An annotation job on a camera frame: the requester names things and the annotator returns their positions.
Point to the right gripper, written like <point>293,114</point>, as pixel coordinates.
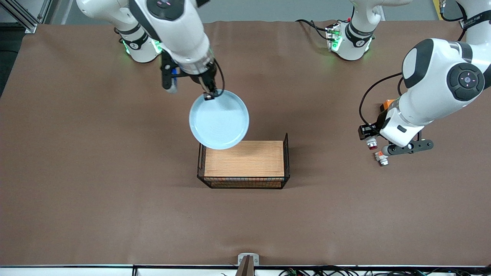
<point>204,81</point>

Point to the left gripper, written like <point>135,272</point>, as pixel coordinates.
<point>367,132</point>

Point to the red push button switch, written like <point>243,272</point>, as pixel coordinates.
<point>372,144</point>

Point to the light blue round plate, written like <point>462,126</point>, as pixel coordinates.
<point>218,122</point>

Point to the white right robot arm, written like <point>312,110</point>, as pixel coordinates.
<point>180,34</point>

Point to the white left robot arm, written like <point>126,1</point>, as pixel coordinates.
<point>433,76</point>

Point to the orange button box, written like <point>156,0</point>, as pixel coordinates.
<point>388,103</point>

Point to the wooden board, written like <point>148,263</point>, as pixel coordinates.
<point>261,161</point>

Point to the brown table cover sheet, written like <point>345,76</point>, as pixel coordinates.
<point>245,222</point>

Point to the silver push button switch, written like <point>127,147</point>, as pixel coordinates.
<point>383,161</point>

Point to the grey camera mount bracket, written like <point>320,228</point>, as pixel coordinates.
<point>247,268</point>

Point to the aluminium frame profile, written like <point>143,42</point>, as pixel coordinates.
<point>33,27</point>

